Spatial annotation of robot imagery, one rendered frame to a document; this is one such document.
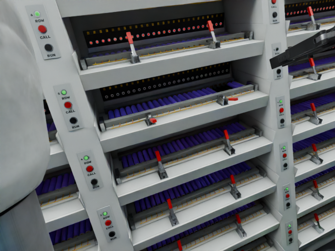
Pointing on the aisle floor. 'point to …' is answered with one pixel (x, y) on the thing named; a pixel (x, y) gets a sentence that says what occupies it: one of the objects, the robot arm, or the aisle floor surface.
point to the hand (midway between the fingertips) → (286, 58)
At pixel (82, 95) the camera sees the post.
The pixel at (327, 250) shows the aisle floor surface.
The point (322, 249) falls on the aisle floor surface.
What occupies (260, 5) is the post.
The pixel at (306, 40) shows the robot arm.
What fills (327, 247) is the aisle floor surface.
